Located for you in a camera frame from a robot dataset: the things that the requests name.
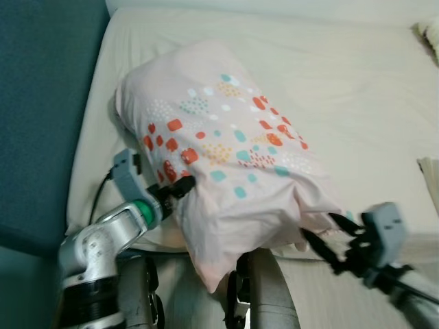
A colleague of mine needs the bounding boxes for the pink patterned pillow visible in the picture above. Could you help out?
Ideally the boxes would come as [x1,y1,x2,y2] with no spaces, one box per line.
[113,40,344,294]

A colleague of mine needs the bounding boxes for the mattress with beige sheet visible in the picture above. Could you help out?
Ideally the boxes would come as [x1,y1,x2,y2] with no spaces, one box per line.
[65,7,439,258]

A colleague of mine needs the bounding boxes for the robot leg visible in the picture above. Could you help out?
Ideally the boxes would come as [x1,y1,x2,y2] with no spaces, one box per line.
[113,250,165,329]
[223,248,301,329]

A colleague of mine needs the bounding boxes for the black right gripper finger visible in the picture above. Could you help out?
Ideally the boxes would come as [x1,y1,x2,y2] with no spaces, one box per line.
[300,228,349,276]
[328,212,366,239]

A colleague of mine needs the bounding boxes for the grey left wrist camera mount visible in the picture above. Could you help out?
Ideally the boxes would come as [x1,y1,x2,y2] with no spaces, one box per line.
[112,149,148,203]

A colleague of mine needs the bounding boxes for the right robot leg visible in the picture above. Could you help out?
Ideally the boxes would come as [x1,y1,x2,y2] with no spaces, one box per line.
[223,248,301,329]

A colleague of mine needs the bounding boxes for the white book with blue letters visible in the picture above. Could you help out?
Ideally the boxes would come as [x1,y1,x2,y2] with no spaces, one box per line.
[417,158,439,213]

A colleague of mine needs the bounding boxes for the cream cartoon print blanket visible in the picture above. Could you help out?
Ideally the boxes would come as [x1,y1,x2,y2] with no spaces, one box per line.
[412,19,439,66]

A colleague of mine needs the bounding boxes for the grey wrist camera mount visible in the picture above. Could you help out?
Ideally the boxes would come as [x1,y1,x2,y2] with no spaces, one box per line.
[360,202,407,251]
[112,149,148,203]

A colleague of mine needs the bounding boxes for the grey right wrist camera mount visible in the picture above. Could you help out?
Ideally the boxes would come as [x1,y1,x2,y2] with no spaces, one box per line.
[360,202,407,251]

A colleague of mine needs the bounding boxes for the left robot leg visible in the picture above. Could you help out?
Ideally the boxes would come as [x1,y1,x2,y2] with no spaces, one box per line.
[113,250,165,329]

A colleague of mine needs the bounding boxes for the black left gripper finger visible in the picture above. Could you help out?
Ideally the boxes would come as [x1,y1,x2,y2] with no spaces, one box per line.
[169,175,197,201]

